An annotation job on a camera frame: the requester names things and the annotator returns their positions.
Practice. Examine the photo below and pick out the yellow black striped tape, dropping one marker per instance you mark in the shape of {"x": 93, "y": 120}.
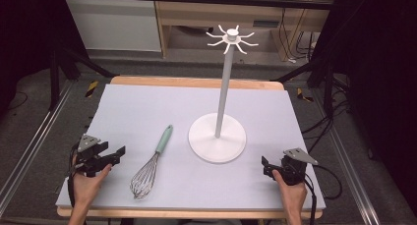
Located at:
{"x": 304, "y": 96}
{"x": 91, "y": 88}

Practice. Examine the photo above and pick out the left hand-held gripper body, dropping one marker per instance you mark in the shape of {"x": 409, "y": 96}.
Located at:
{"x": 89, "y": 157}

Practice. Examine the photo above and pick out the white cabinet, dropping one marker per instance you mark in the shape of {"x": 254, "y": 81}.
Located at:
{"x": 114, "y": 22}

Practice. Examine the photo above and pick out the person's left hand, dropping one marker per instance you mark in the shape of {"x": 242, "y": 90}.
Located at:
{"x": 86, "y": 187}

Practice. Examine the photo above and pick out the black curtain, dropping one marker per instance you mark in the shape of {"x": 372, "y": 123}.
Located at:
{"x": 380, "y": 71}
{"x": 29, "y": 31}

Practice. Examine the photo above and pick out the wooden desk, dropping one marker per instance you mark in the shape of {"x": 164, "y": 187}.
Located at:
{"x": 209, "y": 13}

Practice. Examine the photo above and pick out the white hook rack stand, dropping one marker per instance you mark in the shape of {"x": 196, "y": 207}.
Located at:
{"x": 218, "y": 140}

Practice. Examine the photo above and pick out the metal floor rail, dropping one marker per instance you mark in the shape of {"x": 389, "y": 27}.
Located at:
{"x": 350, "y": 172}
{"x": 32, "y": 143}

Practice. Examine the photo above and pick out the black metal stand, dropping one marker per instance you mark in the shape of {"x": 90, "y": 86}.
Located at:
{"x": 55, "y": 77}

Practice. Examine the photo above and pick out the wooden table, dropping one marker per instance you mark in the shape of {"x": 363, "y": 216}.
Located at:
{"x": 196, "y": 82}

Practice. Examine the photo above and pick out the light grey table mat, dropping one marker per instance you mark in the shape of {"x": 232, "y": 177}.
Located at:
{"x": 183, "y": 107}

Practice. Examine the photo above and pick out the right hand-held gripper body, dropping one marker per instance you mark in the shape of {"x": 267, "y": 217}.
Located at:
{"x": 295, "y": 167}

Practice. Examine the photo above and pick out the person's right hand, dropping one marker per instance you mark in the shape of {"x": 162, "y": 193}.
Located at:
{"x": 292, "y": 195}

